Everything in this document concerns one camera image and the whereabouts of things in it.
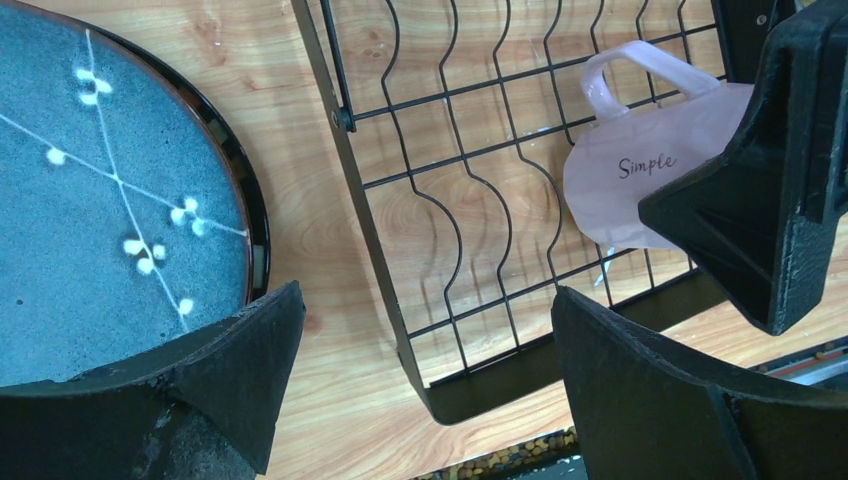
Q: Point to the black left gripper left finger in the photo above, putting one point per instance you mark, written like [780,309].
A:
[202,406]

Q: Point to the black wire dish rack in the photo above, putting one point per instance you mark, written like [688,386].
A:
[452,120]

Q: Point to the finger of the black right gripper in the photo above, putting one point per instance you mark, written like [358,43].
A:
[761,217]

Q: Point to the blue-grey ceramic plate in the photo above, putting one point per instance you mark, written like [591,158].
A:
[125,223]

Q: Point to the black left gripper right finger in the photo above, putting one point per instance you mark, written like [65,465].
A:
[648,407]

